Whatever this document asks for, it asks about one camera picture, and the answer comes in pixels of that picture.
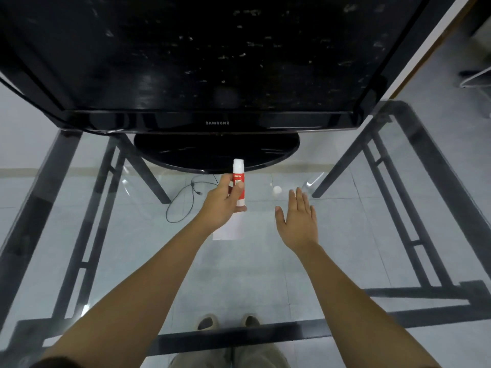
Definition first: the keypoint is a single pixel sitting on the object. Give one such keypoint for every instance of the person's left forearm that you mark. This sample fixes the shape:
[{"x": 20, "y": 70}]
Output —
[{"x": 130, "y": 302}]

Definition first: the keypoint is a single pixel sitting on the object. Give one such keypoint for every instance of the person's shoe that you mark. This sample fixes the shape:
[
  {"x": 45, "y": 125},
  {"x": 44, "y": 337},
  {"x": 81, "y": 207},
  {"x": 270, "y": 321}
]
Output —
[
  {"x": 251, "y": 321},
  {"x": 208, "y": 322}
]

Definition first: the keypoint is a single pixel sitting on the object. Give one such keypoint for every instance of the person's right hand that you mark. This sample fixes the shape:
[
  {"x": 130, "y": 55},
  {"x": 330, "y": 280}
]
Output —
[{"x": 299, "y": 226}]

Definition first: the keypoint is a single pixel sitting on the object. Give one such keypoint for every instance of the red and white glue stick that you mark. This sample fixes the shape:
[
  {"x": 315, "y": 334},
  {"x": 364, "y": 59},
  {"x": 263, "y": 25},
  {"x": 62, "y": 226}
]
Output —
[{"x": 238, "y": 170}]

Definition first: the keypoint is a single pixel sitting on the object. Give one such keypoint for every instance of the person's right thumb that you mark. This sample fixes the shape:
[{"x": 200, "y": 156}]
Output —
[{"x": 280, "y": 216}]

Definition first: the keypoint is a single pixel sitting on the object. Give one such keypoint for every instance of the person's beige trousers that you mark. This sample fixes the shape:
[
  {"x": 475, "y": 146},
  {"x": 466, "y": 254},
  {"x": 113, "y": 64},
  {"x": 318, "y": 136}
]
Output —
[{"x": 230, "y": 358}]

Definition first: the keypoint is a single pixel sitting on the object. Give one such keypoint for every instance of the black metal table frame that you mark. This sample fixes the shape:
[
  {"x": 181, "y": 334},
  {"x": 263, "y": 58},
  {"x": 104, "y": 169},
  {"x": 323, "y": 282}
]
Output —
[{"x": 433, "y": 180}]

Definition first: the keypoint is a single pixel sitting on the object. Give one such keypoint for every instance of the person's right shoe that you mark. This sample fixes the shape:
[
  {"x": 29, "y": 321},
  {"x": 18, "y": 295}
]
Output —
[{"x": 251, "y": 321}]

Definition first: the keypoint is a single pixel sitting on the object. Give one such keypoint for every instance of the white paper sheet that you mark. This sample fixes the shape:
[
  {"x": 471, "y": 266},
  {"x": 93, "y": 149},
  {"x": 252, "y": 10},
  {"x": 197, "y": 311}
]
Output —
[{"x": 230, "y": 228}]

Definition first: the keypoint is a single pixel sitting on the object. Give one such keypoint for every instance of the person's right little finger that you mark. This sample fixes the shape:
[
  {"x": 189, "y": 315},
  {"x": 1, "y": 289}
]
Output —
[{"x": 313, "y": 214}]

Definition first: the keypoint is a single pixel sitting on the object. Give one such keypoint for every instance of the person's left hand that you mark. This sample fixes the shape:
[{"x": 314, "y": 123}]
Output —
[{"x": 216, "y": 208}]

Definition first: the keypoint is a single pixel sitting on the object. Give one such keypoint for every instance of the white glue stick cap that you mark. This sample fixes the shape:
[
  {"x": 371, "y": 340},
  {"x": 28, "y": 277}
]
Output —
[{"x": 277, "y": 190}]

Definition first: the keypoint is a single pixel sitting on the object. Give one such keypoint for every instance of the person's right forearm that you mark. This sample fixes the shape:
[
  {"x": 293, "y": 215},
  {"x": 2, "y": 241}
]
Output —
[{"x": 356, "y": 314}]

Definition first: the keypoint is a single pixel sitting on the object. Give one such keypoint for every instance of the person's left thumb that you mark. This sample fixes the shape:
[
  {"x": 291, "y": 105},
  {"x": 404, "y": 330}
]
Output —
[{"x": 238, "y": 192}]

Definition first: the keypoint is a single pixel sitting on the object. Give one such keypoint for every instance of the person's right middle finger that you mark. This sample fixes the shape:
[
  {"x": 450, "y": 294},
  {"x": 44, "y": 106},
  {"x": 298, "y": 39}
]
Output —
[{"x": 299, "y": 198}]

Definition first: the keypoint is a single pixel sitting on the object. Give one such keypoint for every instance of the person's left shoe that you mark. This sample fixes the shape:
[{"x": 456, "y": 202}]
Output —
[{"x": 208, "y": 322}]

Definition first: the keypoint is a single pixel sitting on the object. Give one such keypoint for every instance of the black flat screen television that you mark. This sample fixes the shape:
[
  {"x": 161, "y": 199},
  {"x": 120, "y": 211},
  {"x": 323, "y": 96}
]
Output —
[{"x": 214, "y": 57}]

